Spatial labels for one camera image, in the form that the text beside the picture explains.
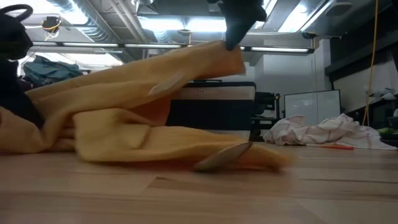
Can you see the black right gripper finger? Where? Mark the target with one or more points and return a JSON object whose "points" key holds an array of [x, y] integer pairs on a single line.
{"points": [[239, 18]]}

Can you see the blue fabric basket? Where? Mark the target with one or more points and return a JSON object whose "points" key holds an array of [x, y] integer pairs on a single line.
{"points": [[211, 115]]}

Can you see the white checked towel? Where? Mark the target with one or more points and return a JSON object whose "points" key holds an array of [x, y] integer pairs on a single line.
{"points": [[326, 130]]}

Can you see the mustard yellow towel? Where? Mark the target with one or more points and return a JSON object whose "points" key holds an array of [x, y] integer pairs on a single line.
{"points": [[109, 130]]}

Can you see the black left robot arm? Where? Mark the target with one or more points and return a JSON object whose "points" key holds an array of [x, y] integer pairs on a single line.
{"points": [[12, 37]]}

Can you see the LED light bar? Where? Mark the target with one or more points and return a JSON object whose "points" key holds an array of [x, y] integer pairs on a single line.
{"points": [[74, 44], [152, 46], [280, 49]]}

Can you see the black equipment cart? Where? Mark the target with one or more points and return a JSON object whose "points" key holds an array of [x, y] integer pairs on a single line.
{"points": [[264, 102]]}

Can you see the white board panel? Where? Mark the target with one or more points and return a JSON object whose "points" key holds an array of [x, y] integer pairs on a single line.
{"points": [[311, 107]]}

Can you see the green cloth heap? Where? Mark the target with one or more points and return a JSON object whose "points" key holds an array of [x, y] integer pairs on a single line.
{"points": [[49, 73]]}

